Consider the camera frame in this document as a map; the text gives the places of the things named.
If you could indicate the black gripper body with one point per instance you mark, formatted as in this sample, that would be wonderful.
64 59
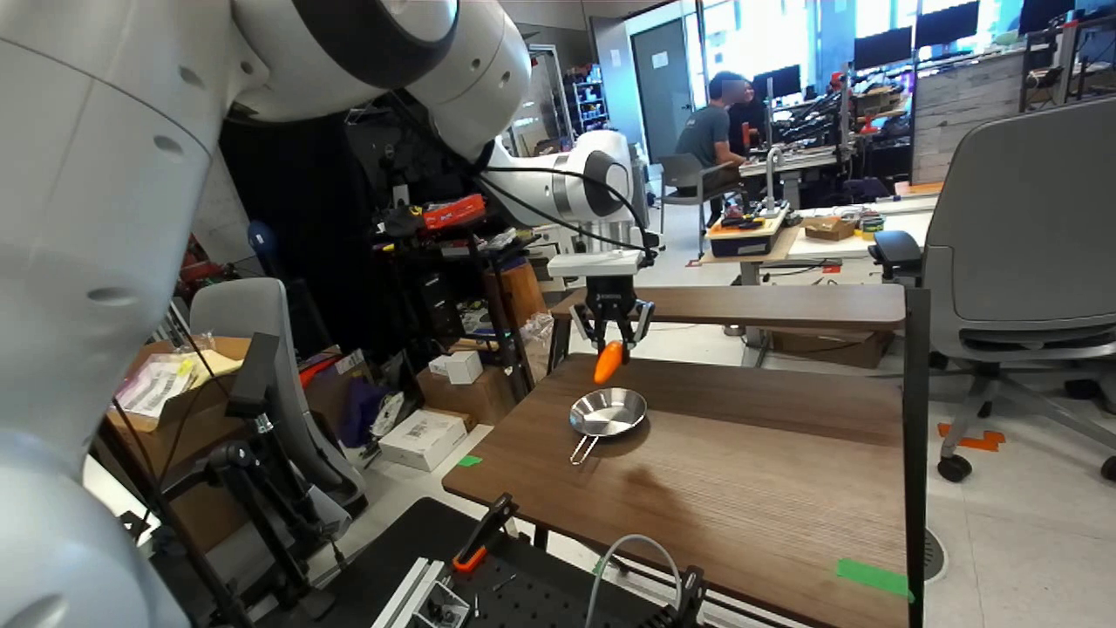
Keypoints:
611 297

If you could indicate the orange carrot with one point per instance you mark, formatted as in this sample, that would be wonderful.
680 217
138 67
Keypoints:
606 364

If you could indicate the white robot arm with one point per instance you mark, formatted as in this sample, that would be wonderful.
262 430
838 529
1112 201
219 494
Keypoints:
104 230

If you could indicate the small steel frying pan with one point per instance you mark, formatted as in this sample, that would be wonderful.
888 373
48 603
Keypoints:
606 411

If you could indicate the black equipment rack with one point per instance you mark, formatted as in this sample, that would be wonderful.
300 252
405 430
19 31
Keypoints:
504 332

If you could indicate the small brown cardboard box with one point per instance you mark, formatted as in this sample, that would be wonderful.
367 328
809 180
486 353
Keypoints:
475 400

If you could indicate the white plastic bag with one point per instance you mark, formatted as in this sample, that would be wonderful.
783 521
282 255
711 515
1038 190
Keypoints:
458 367

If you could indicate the green tape piece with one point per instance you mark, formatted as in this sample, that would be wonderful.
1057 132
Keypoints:
469 460
873 575

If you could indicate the person in dark teal shirt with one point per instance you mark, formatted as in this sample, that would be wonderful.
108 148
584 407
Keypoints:
704 126

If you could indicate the flat white box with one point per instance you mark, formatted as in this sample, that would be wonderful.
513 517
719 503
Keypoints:
422 442

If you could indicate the grey door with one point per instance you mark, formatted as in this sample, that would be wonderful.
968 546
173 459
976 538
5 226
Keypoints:
656 81

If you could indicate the person in black shirt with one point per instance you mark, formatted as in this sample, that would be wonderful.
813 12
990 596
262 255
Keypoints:
753 115

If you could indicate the black bar clamp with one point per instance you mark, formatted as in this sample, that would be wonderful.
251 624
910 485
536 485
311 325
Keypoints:
690 593

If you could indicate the black curtain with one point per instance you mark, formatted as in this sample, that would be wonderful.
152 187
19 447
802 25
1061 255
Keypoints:
298 219

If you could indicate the grey plastic shell chair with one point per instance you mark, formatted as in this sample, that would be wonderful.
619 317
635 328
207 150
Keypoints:
247 314

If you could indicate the large grey office chair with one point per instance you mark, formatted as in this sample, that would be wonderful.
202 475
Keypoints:
1023 230

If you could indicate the open brown cardboard box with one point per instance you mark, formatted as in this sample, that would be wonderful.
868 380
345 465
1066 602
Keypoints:
194 438

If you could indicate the white and yellow papers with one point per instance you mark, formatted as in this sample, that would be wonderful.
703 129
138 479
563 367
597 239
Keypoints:
167 379

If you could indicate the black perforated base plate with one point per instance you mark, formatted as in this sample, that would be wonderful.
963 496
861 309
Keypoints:
524 593

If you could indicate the silver aluminium rail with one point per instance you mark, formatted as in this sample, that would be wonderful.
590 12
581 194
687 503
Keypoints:
403 596

